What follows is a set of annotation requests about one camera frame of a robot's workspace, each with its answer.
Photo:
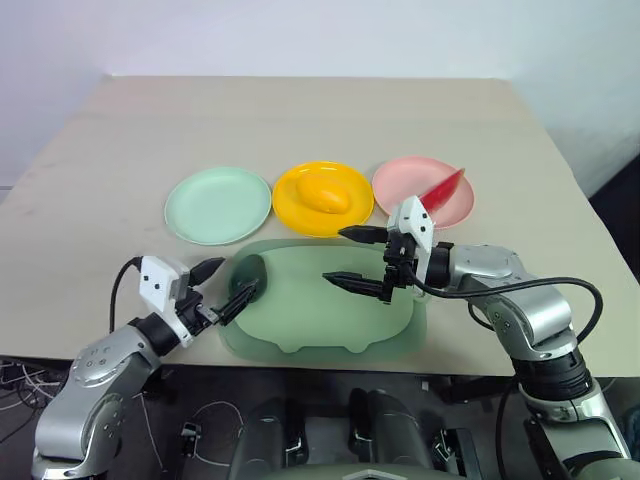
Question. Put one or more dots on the red chili pepper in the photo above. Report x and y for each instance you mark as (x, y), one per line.
(442, 192)

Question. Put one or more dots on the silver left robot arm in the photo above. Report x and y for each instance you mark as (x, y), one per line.
(95, 390)

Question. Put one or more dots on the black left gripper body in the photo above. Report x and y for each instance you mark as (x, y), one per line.
(192, 310)

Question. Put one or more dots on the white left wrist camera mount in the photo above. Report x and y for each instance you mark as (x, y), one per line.
(157, 280)

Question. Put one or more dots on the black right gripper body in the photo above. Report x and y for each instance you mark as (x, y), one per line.
(400, 262)

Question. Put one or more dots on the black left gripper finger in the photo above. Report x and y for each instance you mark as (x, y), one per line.
(237, 302)
(206, 272)

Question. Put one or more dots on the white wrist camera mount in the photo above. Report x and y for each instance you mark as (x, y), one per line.
(157, 280)
(417, 220)

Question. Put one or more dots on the dark rounded shape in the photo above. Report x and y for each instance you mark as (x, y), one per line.
(390, 430)
(267, 440)

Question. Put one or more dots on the yellow mango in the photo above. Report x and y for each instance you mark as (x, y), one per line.
(324, 196)

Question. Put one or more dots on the light green plate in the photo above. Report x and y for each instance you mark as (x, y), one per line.
(220, 207)

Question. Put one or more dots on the green tray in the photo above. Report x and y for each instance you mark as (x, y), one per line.
(325, 320)

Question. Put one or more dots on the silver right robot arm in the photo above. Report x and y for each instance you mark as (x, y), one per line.
(540, 320)

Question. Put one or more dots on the dark green oval vegetable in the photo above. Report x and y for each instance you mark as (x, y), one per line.
(247, 272)

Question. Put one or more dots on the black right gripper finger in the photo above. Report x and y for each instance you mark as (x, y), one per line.
(367, 234)
(360, 285)

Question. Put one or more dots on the yellow plate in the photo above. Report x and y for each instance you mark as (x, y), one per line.
(305, 215)

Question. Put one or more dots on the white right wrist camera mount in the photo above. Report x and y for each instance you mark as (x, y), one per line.
(417, 220)

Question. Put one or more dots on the pink plate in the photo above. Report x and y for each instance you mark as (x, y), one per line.
(400, 182)

